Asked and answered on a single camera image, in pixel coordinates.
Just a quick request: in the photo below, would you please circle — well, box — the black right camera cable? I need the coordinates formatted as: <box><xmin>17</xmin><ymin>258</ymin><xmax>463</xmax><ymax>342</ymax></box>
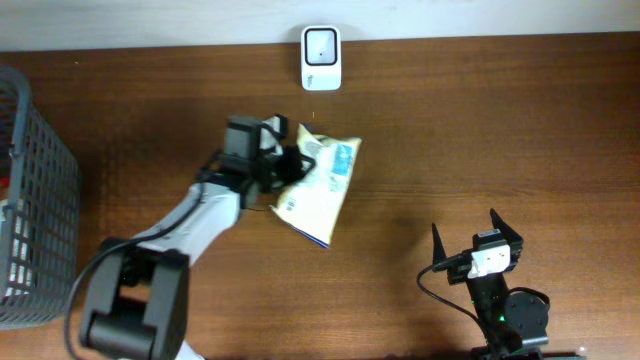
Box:
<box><xmin>416</xmin><ymin>252</ymin><xmax>551</xmax><ymax>351</ymax></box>

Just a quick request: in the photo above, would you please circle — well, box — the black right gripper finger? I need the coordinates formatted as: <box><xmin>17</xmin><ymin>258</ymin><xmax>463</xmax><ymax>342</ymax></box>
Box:
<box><xmin>431</xmin><ymin>223</ymin><xmax>447</xmax><ymax>270</ymax></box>
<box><xmin>490</xmin><ymin>208</ymin><xmax>524</xmax><ymax>250</ymax></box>

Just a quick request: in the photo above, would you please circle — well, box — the white barcode scanner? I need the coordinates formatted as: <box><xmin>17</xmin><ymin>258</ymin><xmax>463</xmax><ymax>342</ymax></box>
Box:
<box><xmin>300</xmin><ymin>25</ymin><xmax>342</xmax><ymax>91</ymax></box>

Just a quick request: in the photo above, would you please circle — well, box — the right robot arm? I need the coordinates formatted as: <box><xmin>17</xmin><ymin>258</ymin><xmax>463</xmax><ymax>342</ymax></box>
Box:
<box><xmin>431</xmin><ymin>209</ymin><xmax>550</xmax><ymax>359</ymax></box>

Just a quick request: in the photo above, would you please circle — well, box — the yellow snack bag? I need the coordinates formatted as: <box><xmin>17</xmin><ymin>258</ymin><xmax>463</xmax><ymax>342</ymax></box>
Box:
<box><xmin>271</xmin><ymin>125</ymin><xmax>362</xmax><ymax>248</ymax></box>

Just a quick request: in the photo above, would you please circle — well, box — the grey plastic mesh basket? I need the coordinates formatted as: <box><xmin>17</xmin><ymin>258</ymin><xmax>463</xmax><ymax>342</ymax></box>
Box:
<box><xmin>1</xmin><ymin>65</ymin><xmax>81</xmax><ymax>330</ymax></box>

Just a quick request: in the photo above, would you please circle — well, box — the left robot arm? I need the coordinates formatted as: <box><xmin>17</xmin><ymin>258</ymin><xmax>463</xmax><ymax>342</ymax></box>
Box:
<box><xmin>77</xmin><ymin>114</ymin><xmax>315</xmax><ymax>359</ymax></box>

